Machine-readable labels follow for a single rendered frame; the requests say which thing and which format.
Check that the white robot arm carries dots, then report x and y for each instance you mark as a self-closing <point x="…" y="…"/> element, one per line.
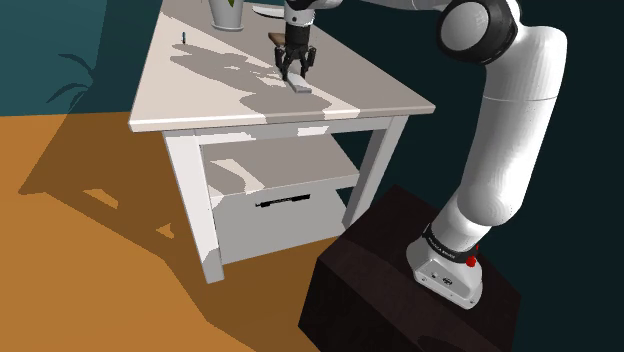
<point x="516" y="146"/>

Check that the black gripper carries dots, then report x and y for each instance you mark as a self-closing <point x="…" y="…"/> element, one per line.
<point x="296" y="37"/>

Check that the grey plant pot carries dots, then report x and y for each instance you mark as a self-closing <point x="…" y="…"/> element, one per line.
<point x="227" y="14"/>

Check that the grey flat remote control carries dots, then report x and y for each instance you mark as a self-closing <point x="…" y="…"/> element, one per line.
<point x="297" y="83"/>

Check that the dark robot stand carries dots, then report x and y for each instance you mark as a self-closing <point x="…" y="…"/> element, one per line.
<point x="370" y="292"/>

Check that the white plate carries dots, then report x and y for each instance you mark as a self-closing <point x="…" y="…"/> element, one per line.
<point x="268" y="10"/>

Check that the white side table with drawer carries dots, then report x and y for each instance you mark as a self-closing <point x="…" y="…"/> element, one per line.
<point x="204" y="97"/>

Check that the brown flat block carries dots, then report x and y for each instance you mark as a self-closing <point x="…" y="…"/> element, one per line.
<point x="277" y="37"/>

